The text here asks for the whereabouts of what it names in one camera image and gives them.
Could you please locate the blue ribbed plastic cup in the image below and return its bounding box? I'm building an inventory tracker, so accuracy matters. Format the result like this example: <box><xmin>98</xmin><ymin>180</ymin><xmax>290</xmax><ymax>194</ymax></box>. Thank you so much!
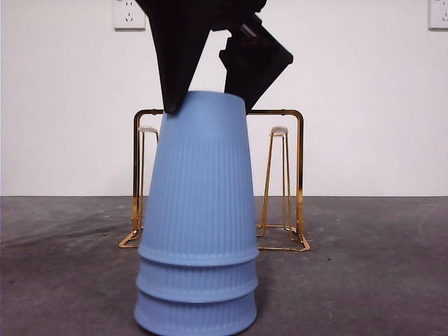
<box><xmin>136</xmin><ymin>90</ymin><xmax>260</xmax><ymax>268</ymax></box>
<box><xmin>135</xmin><ymin>256</ymin><xmax>260</xmax><ymax>303</ymax></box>
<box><xmin>133</xmin><ymin>289</ymin><xmax>259</xmax><ymax>336</ymax></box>

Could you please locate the white wall socket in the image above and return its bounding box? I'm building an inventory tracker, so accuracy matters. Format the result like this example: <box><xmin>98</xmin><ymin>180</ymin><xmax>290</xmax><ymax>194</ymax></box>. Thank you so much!
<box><xmin>112</xmin><ymin>0</ymin><xmax>146</xmax><ymax>30</ymax></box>
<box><xmin>428</xmin><ymin>0</ymin><xmax>448</xmax><ymax>30</ymax></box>

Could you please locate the gold wire cup holder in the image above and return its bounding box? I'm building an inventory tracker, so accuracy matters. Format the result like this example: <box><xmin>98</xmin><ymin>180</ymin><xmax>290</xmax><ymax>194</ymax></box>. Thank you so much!
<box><xmin>118</xmin><ymin>108</ymin><xmax>312</xmax><ymax>253</ymax></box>

